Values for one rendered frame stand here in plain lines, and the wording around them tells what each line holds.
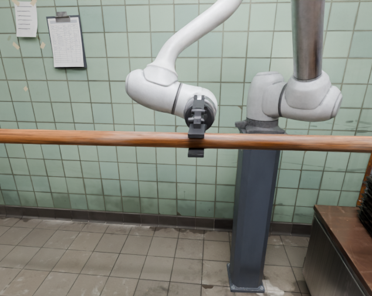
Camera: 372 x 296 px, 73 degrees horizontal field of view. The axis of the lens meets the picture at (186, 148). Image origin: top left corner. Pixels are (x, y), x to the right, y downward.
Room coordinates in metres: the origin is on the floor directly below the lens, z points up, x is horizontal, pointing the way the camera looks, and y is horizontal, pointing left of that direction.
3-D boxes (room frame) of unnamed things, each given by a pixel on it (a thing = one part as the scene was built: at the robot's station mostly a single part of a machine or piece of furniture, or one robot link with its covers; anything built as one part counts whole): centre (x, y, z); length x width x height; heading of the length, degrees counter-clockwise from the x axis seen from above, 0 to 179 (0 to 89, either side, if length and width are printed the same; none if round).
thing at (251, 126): (1.21, -0.36, 1.03); 0.22 x 0.18 x 0.06; 88
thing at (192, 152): (0.46, -0.02, 1.17); 0.07 x 0.03 x 0.01; 175
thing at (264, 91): (1.20, -0.38, 1.17); 0.18 x 0.16 x 0.22; 49
